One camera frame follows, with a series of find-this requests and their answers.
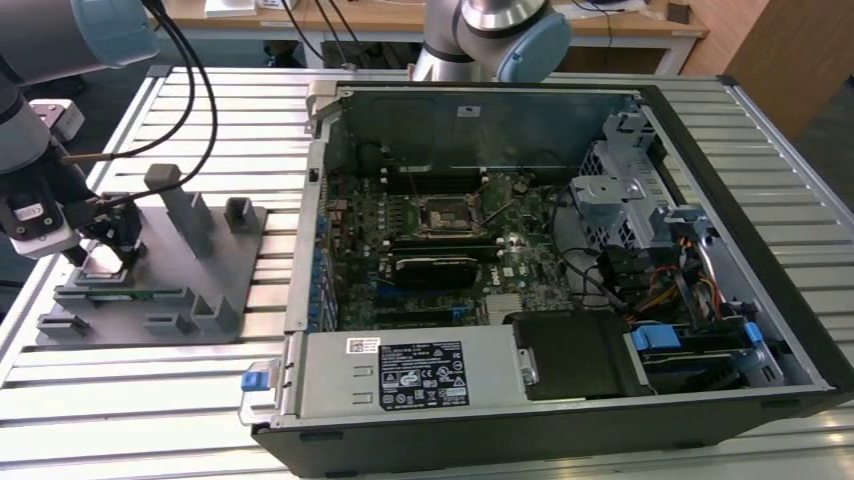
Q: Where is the small silver heat sink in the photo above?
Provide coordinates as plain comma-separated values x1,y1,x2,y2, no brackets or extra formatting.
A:
485,294,525,324

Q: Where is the silver power supply unit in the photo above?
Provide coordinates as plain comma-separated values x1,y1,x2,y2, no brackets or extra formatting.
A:
293,329,540,420

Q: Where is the wooden cabinet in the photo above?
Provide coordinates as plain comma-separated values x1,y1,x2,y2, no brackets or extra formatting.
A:
680,0,854,141

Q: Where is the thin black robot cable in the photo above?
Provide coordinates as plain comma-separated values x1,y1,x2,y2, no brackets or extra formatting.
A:
93,0,224,206

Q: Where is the orange yellow wire bundle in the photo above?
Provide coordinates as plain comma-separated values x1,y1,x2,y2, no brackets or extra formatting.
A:
624,239,727,326

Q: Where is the grey plastic parts rack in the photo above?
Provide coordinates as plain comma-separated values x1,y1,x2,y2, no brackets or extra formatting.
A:
34,163,270,346

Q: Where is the metal drive cage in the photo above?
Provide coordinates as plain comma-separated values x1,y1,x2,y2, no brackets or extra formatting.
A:
568,112,673,251

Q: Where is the wooden desk white frame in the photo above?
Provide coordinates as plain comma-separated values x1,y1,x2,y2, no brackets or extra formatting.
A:
150,0,711,76

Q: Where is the white wrist camera black plate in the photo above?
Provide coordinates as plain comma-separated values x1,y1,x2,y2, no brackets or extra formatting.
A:
0,192,83,260

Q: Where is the thin metal locking lever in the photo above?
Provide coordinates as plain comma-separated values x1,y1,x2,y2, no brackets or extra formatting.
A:
398,149,424,199
485,197,521,225

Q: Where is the black RAM slot bank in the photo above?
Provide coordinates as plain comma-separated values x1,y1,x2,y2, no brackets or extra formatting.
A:
390,237,501,261
380,167,489,195

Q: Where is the small white wrist camera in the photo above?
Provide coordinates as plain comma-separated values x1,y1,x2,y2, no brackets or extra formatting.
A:
30,98,87,142

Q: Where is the black open PC case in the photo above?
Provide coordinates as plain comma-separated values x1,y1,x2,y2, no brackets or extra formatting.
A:
250,79,854,479

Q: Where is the blue disk carrier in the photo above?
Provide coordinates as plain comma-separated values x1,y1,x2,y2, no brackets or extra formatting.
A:
630,323,684,355

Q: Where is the silver square CPU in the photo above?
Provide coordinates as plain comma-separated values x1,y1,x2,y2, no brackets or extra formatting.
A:
79,245,129,277

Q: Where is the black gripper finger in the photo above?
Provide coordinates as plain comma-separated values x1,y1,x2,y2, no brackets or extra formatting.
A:
85,198,147,272
63,237,90,268

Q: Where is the CPU socket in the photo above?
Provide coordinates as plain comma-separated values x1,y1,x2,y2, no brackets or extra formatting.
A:
412,193,482,237

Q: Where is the black graphics card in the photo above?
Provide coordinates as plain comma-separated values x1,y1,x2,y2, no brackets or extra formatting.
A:
392,255,480,292

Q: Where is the black cable brown connector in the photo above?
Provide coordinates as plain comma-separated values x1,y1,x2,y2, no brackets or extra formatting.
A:
62,0,202,165

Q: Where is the green motherboard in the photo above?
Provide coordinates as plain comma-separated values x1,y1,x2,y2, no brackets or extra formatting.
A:
318,169,586,334

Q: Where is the metal socket cover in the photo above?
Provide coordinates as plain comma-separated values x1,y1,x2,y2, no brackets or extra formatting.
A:
474,174,517,216

